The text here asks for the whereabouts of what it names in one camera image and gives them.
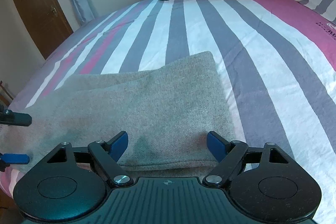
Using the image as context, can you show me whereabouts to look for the grey fleece pants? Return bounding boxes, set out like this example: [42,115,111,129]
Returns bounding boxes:
[1,52,235,173]

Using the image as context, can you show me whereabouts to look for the brown wooden door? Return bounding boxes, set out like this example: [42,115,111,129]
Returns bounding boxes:
[13,0,73,59]

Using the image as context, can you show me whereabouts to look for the striped pink grey bedsheet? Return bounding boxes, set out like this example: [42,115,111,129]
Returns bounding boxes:
[10,0,335,223]

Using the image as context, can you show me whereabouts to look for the striped pillow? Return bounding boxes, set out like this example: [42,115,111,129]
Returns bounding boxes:
[295,0,336,24]

